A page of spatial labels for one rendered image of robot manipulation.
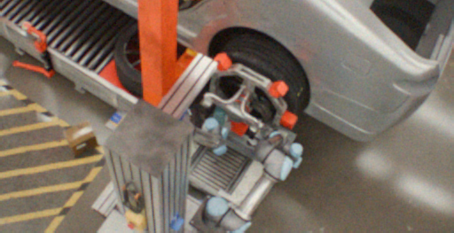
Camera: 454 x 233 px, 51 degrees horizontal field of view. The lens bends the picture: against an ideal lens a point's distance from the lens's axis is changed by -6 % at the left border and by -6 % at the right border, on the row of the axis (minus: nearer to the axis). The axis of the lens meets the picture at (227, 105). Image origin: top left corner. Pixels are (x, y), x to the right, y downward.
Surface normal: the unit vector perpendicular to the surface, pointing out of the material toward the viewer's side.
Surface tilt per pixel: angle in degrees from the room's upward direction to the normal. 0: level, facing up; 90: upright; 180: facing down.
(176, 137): 0
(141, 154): 0
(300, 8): 78
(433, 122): 0
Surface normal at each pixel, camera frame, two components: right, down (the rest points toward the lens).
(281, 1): -0.49, 0.61
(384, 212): 0.10, -0.51
